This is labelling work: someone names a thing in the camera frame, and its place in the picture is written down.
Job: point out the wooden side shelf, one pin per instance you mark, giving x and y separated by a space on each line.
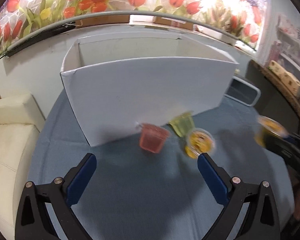
279 86

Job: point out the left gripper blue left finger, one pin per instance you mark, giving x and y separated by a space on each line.
33 220

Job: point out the beige patterned box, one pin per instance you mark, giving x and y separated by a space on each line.
287 78

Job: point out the white cardboard box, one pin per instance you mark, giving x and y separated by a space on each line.
117 81

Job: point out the red jelly cup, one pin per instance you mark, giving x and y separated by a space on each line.
152 137

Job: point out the cream leather sofa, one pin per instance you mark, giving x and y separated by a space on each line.
21 122

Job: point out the tulip wall poster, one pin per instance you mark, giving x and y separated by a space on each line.
240 18

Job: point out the yellow fruit jelly cup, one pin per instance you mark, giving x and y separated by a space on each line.
199 141

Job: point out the green jelly cup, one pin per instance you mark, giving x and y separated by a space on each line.
182 123

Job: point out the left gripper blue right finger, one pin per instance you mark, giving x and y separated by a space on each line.
261 220

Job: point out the blue tablecloth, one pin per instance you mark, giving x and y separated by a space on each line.
134 194

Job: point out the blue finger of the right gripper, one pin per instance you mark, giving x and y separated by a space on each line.
279 146
294 138

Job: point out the orange fruit jelly cup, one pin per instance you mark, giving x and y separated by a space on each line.
268 127

